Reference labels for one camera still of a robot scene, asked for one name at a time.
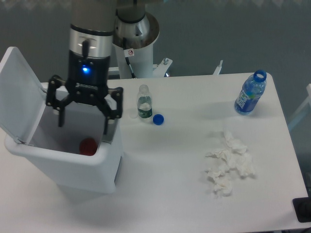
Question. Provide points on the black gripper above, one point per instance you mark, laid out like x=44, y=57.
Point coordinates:
x=86, y=84

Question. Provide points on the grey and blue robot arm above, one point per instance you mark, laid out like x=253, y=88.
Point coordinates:
x=95, y=26

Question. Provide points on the black device at table edge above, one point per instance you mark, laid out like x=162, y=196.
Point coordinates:
x=302, y=207

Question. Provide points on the white bottle cap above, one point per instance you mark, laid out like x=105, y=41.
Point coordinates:
x=133, y=115

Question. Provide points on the white trash can with lid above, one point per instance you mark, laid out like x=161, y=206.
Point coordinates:
x=33, y=132

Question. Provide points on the clear bottle with green label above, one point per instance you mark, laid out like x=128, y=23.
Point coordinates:
x=144, y=103

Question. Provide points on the crushed red soda can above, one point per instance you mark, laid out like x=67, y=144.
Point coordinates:
x=88, y=147

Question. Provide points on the crumpled white tissue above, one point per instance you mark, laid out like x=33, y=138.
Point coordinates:
x=235, y=144
x=223, y=160
x=244, y=165
x=222, y=186

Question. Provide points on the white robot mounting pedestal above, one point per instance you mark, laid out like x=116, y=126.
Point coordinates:
x=134, y=46

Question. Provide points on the blue plastic drink bottle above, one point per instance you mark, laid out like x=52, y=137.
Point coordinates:
x=252, y=90

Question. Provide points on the blue bottle cap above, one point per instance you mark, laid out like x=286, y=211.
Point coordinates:
x=158, y=119

